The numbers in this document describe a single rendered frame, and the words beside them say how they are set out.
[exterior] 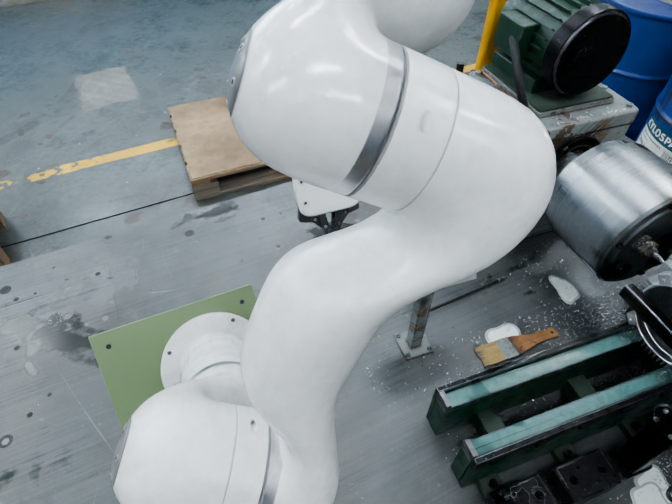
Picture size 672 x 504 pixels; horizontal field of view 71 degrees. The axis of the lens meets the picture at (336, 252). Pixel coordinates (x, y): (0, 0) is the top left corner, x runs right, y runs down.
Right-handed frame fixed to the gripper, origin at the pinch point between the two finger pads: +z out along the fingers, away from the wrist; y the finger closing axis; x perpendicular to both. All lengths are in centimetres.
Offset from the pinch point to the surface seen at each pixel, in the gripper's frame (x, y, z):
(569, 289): 12, 60, 33
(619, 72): 126, 192, -3
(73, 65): 364, -95, -63
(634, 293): -14, 52, 20
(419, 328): 5.6, 16.6, 26.5
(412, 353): 8.2, 15.4, 33.9
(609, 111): 13, 71, -8
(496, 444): -20.0, 17.1, 36.1
